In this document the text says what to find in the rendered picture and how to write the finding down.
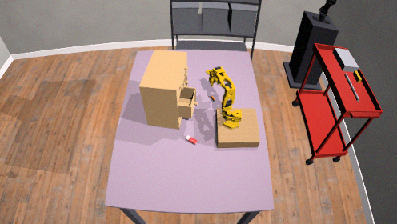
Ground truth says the red and white eraser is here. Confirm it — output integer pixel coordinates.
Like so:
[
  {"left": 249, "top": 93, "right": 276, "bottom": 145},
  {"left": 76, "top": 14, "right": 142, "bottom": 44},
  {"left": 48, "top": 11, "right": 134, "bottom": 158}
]
[{"left": 186, "top": 135, "right": 198, "bottom": 145}]

